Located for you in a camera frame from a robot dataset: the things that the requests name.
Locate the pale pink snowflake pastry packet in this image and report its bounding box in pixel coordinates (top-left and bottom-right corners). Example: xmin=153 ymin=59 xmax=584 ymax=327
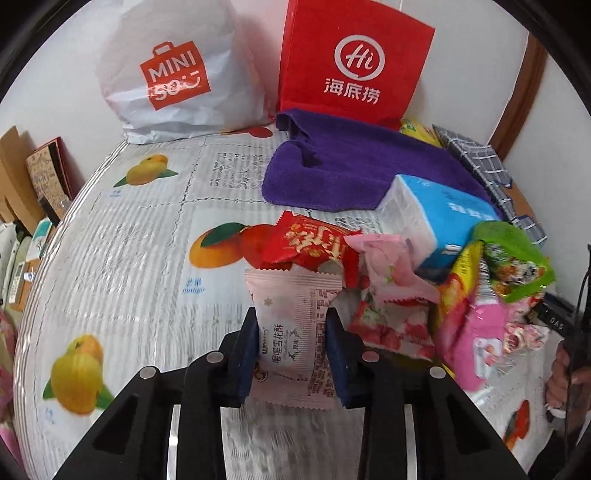
xmin=245 ymin=269 xmax=342 ymax=410

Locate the person's right hand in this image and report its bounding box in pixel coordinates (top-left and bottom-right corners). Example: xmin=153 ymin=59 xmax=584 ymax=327
xmin=545 ymin=341 xmax=590 ymax=433

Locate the green chip bag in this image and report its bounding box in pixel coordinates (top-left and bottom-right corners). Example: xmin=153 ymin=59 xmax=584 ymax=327
xmin=472 ymin=221 xmax=556 ymax=304

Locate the pink snack bag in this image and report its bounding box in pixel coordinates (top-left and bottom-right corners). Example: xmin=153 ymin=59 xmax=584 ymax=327
xmin=435 ymin=240 xmax=545 ymax=392

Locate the strawberry print snack packet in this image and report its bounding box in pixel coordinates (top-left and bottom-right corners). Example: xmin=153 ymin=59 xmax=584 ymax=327
xmin=348 ymin=295 xmax=436 ymax=361

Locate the blue tissue pack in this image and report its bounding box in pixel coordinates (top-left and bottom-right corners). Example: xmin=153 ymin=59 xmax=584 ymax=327
xmin=378 ymin=174 xmax=500 ymax=270

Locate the grey checked cloth pouch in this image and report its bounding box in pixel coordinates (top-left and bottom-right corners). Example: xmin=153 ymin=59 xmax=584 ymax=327
xmin=433 ymin=125 xmax=547 ymax=248

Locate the pink strawberry candy packet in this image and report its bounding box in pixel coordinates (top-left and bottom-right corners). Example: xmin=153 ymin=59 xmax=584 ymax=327
xmin=345 ymin=234 xmax=440 ymax=304

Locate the yellow snack bag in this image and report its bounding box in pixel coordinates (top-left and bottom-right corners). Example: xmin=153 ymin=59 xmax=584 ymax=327
xmin=400 ymin=118 xmax=442 ymax=148

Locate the red snack packet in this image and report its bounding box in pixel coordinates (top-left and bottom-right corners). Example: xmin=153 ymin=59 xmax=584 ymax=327
xmin=262 ymin=211 xmax=362 ymax=288

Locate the patterned box with red edge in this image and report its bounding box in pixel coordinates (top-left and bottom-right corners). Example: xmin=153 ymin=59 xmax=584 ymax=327
xmin=25 ymin=137 xmax=77 ymax=221

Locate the brown cardboard box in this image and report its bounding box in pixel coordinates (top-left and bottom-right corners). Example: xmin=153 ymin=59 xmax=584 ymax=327
xmin=0 ymin=126 xmax=45 ymax=234

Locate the purple towel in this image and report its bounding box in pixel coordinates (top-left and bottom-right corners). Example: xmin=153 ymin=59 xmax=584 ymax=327
xmin=262 ymin=109 xmax=490 ymax=212

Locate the red Haidilao paper bag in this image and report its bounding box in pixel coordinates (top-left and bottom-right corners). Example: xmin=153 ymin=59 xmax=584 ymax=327
xmin=277 ymin=0 xmax=435 ymax=130

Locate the white Miniso plastic bag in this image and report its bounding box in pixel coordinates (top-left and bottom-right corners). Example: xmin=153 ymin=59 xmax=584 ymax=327
xmin=96 ymin=1 xmax=270 ymax=145

